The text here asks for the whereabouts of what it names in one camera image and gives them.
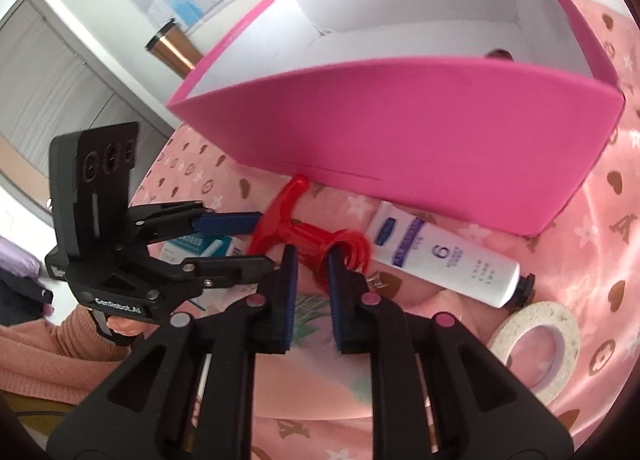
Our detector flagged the copper tumbler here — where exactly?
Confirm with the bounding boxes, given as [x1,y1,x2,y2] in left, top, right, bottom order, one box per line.
[145,18,203,78]

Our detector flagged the small blue white box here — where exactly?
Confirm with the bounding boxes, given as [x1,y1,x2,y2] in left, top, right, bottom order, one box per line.
[159,234,251,313]

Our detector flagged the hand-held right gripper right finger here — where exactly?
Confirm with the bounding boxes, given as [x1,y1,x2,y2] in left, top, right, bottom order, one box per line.
[327,245,576,460]

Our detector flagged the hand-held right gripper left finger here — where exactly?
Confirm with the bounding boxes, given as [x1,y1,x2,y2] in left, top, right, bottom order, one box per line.
[45,244,301,460]

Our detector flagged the purple cloth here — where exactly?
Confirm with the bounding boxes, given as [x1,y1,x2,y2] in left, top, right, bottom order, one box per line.
[0,235,43,281]

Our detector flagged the pink printed cloth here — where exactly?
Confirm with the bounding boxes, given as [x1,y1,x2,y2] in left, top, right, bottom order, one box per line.
[125,0,640,460]

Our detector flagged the pale pink tube green leaves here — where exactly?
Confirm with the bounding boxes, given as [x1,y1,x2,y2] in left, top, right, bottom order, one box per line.
[252,287,373,418]

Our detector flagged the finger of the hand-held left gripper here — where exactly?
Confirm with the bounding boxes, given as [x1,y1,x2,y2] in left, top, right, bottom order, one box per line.
[147,252,281,301]
[130,201,263,247]

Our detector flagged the pink cardboard box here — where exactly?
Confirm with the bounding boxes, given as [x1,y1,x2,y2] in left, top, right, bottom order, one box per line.
[166,0,626,237]

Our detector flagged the grey door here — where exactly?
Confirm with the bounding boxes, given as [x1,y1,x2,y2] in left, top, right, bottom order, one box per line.
[0,0,173,181]

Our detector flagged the person's left forearm pink sleeve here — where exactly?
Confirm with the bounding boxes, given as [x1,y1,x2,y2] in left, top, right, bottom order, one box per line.
[0,307,146,408]

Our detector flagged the white tube with black cap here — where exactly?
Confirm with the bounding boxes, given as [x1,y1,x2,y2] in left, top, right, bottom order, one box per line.
[367,201,536,309]

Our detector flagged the person's left hand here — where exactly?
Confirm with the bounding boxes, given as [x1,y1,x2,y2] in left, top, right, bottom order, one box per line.
[106,315,147,338]

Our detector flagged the white tape roll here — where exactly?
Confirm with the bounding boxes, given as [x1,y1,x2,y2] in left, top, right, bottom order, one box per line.
[487,301,581,403]

